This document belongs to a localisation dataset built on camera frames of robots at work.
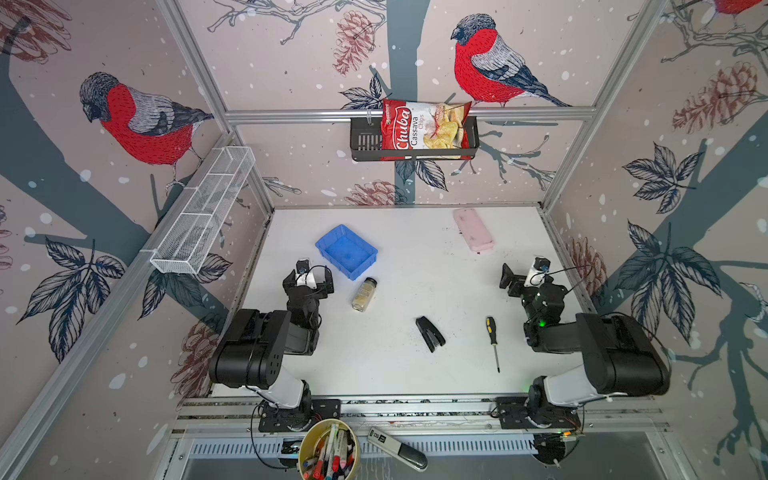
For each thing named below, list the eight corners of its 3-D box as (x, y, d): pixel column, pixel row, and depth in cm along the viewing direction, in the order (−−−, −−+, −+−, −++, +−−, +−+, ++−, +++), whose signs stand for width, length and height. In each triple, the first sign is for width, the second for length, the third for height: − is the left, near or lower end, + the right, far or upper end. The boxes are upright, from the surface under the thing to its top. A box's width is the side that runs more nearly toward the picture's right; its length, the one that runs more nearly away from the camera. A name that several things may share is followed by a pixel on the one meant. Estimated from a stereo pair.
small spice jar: (350, 308, 94) (349, 303, 91) (366, 280, 101) (365, 275, 98) (361, 313, 93) (360, 308, 90) (377, 285, 100) (376, 279, 97)
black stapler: (431, 353, 85) (432, 350, 83) (411, 324, 91) (412, 321, 89) (445, 343, 87) (446, 341, 85) (425, 315, 92) (425, 313, 91)
